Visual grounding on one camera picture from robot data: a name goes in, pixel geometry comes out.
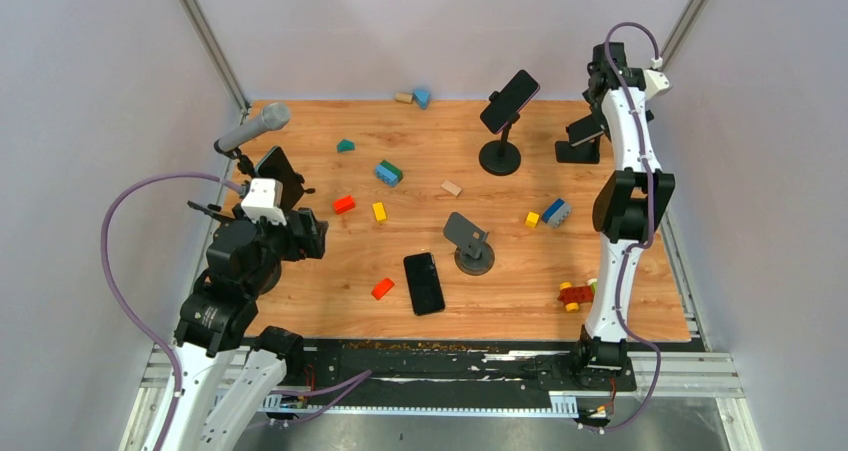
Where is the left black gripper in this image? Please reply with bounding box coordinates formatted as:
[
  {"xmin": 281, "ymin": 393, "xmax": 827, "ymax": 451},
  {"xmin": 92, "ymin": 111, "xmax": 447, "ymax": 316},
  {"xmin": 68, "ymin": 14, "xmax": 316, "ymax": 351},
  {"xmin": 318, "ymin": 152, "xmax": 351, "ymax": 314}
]
[{"xmin": 234, "ymin": 202, "xmax": 329, "ymax": 294}]

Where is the black phone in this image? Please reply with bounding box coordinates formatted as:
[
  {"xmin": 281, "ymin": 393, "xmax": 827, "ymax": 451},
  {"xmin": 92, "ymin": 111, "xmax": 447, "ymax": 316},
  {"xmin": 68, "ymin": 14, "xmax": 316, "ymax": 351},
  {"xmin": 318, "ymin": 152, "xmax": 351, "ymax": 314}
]
[
  {"xmin": 403, "ymin": 252, "xmax": 445, "ymax": 316},
  {"xmin": 256, "ymin": 146, "xmax": 306, "ymax": 211},
  {"xmin": 566, "ymin": 114, "xmax": 607, "ymax": 148}
]

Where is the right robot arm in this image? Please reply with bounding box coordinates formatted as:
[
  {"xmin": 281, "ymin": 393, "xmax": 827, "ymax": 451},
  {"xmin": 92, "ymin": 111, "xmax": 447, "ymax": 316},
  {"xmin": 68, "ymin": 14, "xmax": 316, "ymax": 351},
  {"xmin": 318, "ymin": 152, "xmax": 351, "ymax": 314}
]
[{"xmin": 567, "ymin": 42, "xmax": 675, "ymax": 389}]

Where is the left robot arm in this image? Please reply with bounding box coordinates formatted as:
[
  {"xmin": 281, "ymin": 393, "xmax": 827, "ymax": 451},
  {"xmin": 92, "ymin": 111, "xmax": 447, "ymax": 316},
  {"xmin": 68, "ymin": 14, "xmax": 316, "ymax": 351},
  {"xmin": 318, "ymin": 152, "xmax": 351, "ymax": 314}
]
[{"xmin": 142, "ymin": 208, "xmax": 328, "ymax": 450}]

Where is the black phone on desk stand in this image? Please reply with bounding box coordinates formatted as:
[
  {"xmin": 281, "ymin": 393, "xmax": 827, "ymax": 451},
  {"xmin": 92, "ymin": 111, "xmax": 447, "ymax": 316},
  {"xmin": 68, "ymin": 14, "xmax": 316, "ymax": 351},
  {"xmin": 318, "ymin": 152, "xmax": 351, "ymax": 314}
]
[{"xmin": 566, "ymin": 114, "xmax": 607, "ymax": 148}]

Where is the black desk phone stand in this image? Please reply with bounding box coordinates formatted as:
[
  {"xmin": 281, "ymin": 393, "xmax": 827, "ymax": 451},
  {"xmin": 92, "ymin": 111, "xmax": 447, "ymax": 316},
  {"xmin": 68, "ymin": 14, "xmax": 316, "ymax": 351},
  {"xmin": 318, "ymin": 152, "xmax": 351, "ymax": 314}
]
[{"xmin": 554, "ymin": 137, "xmax": 600, "ymax": 165}]

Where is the black microphone tripod stand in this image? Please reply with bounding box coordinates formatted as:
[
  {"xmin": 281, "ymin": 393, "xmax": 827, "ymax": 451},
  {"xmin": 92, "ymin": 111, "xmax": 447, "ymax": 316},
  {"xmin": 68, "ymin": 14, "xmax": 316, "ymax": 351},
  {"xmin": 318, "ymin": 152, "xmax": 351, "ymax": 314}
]
[{"xmin": 224, "ymin": 147, "xmax": 262, "ymax": 179}]

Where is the purple-edged phone on pole stand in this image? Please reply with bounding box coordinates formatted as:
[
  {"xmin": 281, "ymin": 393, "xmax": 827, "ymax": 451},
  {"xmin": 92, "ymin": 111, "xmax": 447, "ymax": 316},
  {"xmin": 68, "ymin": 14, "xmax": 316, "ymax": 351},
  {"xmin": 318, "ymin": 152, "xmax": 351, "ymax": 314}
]
[{"xmin": 480, "ymin": 69, "xmax": 540, "ymax": 134}]

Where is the black round pole stand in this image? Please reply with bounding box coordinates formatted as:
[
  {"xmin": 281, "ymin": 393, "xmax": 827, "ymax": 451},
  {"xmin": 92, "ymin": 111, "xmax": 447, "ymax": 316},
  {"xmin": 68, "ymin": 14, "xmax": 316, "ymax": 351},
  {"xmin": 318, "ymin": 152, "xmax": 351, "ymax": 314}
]
[{"xmin": 479, "ymin": 113, "xmax": 521, "ymax": 176}]

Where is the red wooden block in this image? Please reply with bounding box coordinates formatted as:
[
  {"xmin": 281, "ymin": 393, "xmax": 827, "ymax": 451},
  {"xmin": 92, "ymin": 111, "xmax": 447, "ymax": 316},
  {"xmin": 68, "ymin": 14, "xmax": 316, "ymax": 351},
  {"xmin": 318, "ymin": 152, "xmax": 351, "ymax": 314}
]
[{"xmin": 333, "ymin": 195, "xmax": 356, "ymax": 215}]

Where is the yellow wooden block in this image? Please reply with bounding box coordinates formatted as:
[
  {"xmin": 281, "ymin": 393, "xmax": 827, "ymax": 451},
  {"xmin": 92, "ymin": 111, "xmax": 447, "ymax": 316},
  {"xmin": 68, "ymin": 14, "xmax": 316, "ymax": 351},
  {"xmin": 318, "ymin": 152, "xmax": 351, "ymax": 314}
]
[{"xmin": 372, "ymin": 202, "xmax": 388, "ymax": 223}]

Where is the orange red block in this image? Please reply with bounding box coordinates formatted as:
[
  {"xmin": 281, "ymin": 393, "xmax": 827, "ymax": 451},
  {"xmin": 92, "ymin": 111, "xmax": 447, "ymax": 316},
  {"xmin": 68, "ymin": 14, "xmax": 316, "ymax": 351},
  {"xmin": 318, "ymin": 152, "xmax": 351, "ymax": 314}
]
[{"xmin": 371, "ymin": 278, "xmax": 395, "ymax": 300}]

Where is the teal triangular block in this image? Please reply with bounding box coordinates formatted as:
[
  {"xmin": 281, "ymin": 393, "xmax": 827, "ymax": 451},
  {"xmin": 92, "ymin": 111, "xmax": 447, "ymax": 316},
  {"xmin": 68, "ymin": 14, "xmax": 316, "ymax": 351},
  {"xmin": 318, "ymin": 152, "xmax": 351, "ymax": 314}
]
[{"xmin": 336, "ymin": 139, "xmax": 356, "ymax": 153}]

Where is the blue green lego brick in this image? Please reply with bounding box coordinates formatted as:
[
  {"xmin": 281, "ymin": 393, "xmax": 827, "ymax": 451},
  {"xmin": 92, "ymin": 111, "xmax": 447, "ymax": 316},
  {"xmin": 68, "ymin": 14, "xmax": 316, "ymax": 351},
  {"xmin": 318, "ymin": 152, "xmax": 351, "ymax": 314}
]
[{"xmin": 374, "ymin": 160, "xmax": 404, "ymax": 187}]

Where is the grey microphone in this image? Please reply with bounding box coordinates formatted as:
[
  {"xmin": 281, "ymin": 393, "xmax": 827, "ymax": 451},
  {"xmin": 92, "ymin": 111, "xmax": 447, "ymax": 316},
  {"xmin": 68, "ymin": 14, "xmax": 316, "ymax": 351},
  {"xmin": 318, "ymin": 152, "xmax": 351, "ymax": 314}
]
[{"xmin": 213, "ymin": 102, "xmax": 291, "ymax": 155}]

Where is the blue grey lego brick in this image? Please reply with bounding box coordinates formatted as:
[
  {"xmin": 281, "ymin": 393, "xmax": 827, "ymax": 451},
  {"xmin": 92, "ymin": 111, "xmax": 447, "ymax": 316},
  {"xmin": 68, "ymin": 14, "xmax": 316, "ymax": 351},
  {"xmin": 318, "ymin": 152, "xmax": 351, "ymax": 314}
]
[{"xmin": 541, "ymin": 198, "xmax": 572, "ymax": 229}]

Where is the beige wooden block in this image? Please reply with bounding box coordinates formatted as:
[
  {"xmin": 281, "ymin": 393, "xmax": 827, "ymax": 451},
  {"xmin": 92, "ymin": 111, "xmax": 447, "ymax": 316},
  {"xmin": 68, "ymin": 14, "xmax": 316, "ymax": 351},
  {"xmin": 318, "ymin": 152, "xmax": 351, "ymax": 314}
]
[{"xmin": 441, "ymin": 180, "xmax": 462, "ymax": 197}]

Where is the small yellow cube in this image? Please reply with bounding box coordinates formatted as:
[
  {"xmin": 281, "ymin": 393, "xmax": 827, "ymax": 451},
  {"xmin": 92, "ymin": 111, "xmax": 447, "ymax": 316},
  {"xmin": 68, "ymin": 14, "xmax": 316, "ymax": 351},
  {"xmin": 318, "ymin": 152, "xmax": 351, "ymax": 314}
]
[{"xmin": 525, "ymin": 211, "xmax": 541, "ymax": 228}]

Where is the tan wooden cylinder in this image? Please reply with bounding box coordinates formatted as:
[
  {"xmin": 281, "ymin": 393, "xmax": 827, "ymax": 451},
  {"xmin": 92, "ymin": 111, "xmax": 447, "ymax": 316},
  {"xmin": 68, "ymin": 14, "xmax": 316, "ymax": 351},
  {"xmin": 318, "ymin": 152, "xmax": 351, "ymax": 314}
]
[{"xmin": 394, "ymin": 92, "xmax": 414, "ymax": 104}]

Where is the blue triangular block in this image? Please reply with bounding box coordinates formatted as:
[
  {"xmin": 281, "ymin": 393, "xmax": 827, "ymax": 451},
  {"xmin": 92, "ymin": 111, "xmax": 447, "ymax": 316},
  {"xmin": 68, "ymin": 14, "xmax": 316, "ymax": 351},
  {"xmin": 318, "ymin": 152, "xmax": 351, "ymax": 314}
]
[{"xmin": 412, "ymin": 88, "xmax": 431, "ymax": 110}]

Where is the red lego toy car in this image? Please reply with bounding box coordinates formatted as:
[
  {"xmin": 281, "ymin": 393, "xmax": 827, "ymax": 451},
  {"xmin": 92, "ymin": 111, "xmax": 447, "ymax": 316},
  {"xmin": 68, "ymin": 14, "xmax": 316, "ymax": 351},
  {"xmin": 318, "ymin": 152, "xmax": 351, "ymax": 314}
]
[{"xmin": 558, "ymin": 278, "xmax": 597, "ymax": 313}]

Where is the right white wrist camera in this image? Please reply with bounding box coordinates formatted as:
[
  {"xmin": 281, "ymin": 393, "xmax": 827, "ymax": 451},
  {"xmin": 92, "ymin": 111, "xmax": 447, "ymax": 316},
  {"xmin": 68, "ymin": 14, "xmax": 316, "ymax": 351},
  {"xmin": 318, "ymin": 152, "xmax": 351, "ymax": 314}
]
[{"xmin": 643, "ymin": 69, "xmax": 672, "ymax": 101}]

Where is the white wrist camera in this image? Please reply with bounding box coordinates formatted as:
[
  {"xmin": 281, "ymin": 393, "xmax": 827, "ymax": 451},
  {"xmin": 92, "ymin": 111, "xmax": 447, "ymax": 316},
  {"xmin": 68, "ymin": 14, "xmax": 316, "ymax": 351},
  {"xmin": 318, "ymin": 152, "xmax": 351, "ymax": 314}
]
[
  {"xmin": 241, "ymin": 178, "xmax": 287, "ymax": 225},
  {"xmin": 643, "ymin": 69, "xmax": 672, "ymax": 101}
]

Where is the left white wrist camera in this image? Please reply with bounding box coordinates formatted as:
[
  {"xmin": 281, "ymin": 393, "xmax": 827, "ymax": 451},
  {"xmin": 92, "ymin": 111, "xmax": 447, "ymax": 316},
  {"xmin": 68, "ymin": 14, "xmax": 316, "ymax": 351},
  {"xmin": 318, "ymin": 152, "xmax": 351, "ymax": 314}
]
[{"xmin": 241, "ymin": 178, "xmax": 287, "ymax": 225}]

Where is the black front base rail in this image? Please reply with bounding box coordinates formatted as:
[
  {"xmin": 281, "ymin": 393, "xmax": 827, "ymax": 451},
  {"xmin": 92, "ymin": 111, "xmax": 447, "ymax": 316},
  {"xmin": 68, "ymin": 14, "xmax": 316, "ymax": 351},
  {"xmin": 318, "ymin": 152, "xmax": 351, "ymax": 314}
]
[{"xmin": 281, "ymin": 338, "xmax": 637, "ymax": 410}]

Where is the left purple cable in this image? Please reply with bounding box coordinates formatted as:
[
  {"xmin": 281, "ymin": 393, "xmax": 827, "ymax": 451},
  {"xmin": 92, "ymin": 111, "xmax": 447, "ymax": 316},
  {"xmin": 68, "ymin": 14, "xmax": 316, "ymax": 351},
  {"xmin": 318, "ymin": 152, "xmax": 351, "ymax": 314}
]
[{"xmin": 100, "ymin": 172, "xmax": 250, "ymax": 451}]

